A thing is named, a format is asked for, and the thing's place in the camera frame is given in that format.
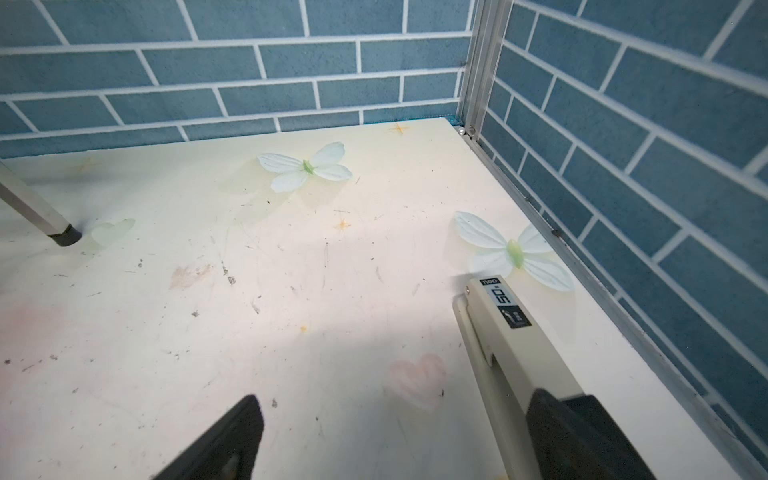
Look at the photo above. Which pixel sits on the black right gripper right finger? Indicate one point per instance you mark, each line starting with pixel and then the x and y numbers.
pixel 577 438

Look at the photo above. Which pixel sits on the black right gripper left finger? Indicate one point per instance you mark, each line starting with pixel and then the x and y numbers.
pixel 227 450

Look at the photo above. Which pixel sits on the steel two-tier dish rack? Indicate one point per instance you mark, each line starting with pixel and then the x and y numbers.
pixel 30 205

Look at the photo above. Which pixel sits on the aluminium corner frame post right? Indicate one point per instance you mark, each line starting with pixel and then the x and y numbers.
pixel 489 26

